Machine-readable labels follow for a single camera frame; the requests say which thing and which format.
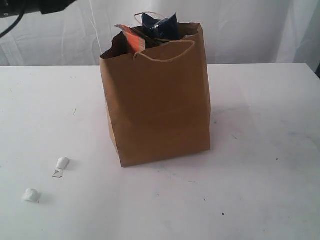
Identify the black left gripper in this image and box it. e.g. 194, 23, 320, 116
0, 0, 75, 15

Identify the brown pouch orange label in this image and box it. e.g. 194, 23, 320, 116
115, 24, 160, 55

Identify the long pasta packet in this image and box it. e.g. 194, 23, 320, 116
141, 13, 180, 41

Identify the white marshmallow top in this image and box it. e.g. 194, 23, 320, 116
56, 157, 71, 171

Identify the white marshmallow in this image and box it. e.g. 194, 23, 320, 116
56, 157, 71, 171
21, 188, 40, 203

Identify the white marshmallow bottom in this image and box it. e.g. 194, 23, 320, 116
21, 188, 40, 203

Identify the brown paper bag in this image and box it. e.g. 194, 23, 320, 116
100, 22, 211, 167

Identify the small clear wrapper scrap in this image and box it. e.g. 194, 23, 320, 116
52, 169, 64, 179

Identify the white backdrop curtain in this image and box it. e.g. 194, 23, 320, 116
0, 0, 320, 70

